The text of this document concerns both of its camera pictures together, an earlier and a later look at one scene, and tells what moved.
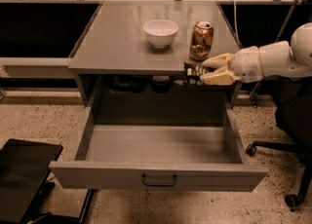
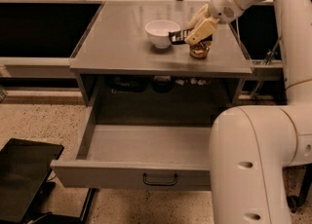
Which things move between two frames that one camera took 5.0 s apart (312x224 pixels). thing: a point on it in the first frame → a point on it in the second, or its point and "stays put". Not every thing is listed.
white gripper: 248,64 → 221,9
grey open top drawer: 155,157 stays put
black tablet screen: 23,168 stays put
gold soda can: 201,41 stays put
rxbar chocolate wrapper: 197,71 → 178,36
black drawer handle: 159,184 stays put
